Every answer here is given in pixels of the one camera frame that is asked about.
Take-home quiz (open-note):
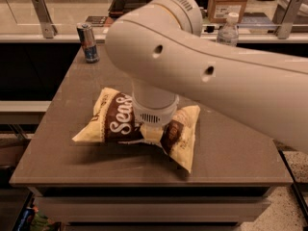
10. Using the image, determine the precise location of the brown and yellow chip bag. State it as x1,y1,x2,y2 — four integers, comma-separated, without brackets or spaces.
72,88,200,173

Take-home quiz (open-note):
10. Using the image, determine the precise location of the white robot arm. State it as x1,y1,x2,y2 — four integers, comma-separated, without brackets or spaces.
105,0,308,152

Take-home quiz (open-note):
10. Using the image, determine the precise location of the redbull can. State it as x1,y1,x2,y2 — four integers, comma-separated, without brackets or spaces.
76,22,99,63

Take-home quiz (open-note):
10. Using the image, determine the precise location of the green bag in lower bin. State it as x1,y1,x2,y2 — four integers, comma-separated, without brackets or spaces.
30,212,61,231

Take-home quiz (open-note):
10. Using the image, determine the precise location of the blue can in lower bin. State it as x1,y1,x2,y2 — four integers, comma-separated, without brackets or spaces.
14,207,35,231

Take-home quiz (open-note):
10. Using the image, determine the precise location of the clear plastic water bottle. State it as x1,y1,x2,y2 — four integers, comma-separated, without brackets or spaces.
217,13,239,46

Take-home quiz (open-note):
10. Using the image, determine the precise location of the cardboard box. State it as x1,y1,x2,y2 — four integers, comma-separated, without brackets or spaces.
207,0,247,23

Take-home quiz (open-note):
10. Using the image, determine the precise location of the left metal glass bracket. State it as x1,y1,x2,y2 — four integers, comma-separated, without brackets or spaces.
31,0,58,39

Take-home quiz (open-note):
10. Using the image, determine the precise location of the metal glass bracket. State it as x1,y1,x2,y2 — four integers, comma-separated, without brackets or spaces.
276,0,304,39
31,0,58,39

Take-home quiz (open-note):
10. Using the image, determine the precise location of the right metal glass bracket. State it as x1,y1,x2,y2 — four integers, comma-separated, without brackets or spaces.
276,0,304,39

